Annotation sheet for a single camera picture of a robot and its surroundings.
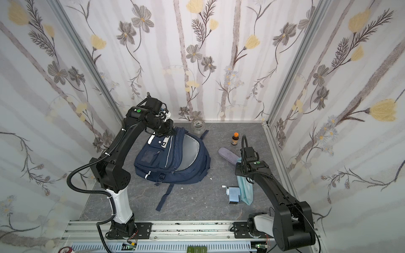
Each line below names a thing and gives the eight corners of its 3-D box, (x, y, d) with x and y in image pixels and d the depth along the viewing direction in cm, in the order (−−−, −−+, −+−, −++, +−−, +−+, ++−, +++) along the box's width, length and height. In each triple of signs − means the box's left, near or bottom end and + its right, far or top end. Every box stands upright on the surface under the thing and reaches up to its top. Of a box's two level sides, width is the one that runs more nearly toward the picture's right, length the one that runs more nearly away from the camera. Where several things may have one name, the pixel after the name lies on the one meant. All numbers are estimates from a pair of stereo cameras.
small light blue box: (227, 203, 84) (228, 200, 80) (226, 190, 88) (227, 187, 85) (240, 203, 84) (241, 201, 80) (238, 190, 88) (240, 187, 85)
